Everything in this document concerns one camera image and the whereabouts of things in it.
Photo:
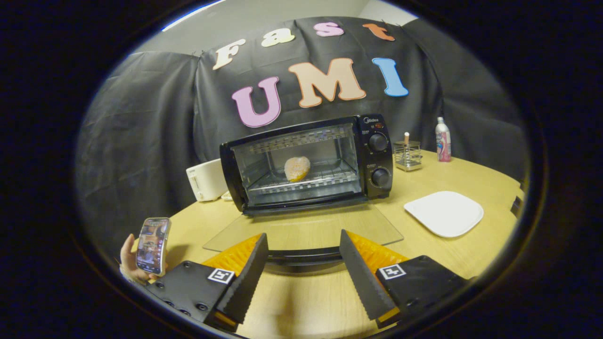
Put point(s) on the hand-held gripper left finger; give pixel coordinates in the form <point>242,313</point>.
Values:
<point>245,282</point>

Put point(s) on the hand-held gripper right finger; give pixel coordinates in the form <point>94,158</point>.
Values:
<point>362,278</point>

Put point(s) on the smartphone with lit screen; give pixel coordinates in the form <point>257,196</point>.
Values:
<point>153,245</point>

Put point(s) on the sugar-coated cream doughnut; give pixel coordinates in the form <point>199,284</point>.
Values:
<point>297,168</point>

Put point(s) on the black toaster oven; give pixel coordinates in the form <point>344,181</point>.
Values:
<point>377,127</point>

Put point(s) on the white bread toaster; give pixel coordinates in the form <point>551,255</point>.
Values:
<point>207,181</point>

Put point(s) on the white square plate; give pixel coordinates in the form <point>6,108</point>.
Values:
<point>443,214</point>

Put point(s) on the pink and white bottle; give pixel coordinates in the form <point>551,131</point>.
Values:
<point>443,141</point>

